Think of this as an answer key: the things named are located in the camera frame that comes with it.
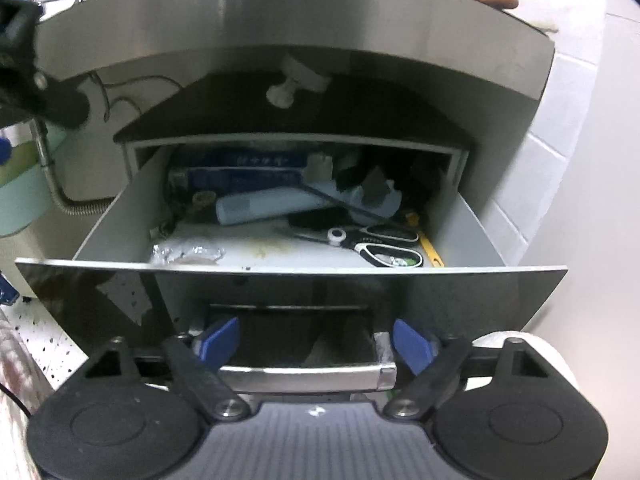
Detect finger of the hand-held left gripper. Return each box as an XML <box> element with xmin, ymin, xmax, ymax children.
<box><xmin>31</xmin><ymin>72</ymin><xmax>93</xmax><ymax>132</ymax></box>

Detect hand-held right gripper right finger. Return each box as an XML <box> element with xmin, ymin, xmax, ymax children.
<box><xmin>382</xmin><ymin>318</ymin><xmax>557</xmax><ymax>420</ymax></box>

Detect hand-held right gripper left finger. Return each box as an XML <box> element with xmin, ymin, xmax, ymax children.
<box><xmin>82</xmin><ymin>316</ymin><xmax>252</xmax><ymax>422</ymax></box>

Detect grey drawer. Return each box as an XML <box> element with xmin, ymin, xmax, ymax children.
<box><xmin>15</xmin><ymin>132</ymin><xmax>569</xmax><ymax>395</ymax></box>

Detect crumpled clear plastic wrap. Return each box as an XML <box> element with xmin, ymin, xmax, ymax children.
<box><xmin>150</xmin><ymin>240</ymin><xmax>227</xmax><ymax>266</ymax></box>

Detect yellow utility knife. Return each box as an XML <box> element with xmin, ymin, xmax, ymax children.
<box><xmin>404</xmin><ymin>212</ymin><xmax>446</xmax><ymax>267</ymax></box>

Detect light green container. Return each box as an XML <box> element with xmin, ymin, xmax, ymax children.
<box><xmin>0</xmin><ymin>122</ymin><xmax>68</xmax><ymax>238</ymax></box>

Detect black and white scissors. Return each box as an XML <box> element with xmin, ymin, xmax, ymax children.
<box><xmin>294</xmin><ymin>225</ymin><xmax>424</xmax><ymax>269</ymax></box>

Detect white paper roll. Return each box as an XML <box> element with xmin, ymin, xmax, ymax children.
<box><xmin>471</xmin><ymin>329</ymin><xmax>582</xmax><ymax>398</ymax></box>

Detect light blue plastic tube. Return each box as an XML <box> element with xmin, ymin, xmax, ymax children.
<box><xmin>215</xmin><ymin>180</ymin><xmax>402</xmax><ymax>226</ymax></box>

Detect dark blue box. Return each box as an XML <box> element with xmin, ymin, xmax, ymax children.
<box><xmin>169</xmin><ymin>151</ymin><xmax>312</xmax><ymax>192</ymax></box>

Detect white drain pipe fitting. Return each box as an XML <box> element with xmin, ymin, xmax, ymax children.
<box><xmin>265</xmin><ymin>54</ymin><xmax>329</xmax><ymax>109</ymax></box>

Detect stainless steel counter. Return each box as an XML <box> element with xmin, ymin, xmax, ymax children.
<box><xmin>34</xmin><ymin>0</ymin><xmax>557</xmax><ymax>161</ymax></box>

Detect black cable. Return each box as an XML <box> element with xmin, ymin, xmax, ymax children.
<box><xmin>89</xmin><ymin>72</ymin><xmax>177</xmax><ymax>117</ymax></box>

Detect flexible metal hose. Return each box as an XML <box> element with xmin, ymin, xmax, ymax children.
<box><xmin>31</xmin><ymin>119</ymin><xmax>120</xmax><ymax>217</ymax></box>

